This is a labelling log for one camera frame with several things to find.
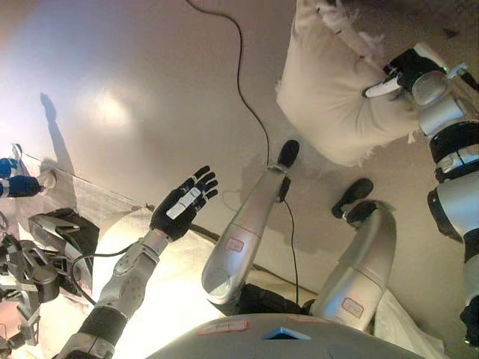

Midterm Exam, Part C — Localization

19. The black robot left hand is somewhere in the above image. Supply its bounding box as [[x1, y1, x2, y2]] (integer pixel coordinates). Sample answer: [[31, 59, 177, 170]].
[[149, 165, 220, 242]]

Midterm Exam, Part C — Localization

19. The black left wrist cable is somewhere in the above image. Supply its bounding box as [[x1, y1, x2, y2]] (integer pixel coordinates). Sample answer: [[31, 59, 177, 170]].
[[70, 242, 140, 306]]

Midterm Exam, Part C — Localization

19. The white fringed pillow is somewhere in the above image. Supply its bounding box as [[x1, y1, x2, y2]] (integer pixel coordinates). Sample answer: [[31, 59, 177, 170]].
[[275, 0, 426, 168]]

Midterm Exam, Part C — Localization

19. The black and silver machine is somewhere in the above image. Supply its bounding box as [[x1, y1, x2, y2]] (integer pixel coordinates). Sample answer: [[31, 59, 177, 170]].
[[0, 208, 100, 351]]

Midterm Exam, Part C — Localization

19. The blue shoe cover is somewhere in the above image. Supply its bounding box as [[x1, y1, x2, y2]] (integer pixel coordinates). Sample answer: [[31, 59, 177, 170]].
[[0, 156, 41, 198]]

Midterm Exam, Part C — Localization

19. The grey robot torso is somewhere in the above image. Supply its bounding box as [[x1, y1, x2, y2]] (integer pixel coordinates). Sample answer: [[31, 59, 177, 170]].
[[144, 313, 426, 359]]

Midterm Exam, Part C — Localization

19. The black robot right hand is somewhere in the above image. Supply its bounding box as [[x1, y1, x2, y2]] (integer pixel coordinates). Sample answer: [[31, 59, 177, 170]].
[[364, 43, 447, 99]]

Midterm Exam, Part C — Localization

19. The silver robot left leg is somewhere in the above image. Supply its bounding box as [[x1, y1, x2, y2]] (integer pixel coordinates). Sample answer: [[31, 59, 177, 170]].
[[201, 164, 293, 304]]

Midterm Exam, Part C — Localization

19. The black robot left foot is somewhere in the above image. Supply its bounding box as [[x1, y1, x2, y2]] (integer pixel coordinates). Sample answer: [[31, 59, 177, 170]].
[[276, 139, 300, 168]]

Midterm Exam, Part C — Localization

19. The silver robot right leg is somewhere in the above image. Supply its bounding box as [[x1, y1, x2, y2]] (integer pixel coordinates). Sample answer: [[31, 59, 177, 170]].
[[309, 200, 398, 333]]

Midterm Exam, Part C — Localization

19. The silver robot leg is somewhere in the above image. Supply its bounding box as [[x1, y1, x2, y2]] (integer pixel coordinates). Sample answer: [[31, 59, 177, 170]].
[[309, 200, 398, 333], [201, 164, 293, 304]]

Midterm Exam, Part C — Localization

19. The thin black floor cable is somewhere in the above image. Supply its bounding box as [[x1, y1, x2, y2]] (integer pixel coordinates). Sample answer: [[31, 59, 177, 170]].
[[186, 0, 301, 304]]

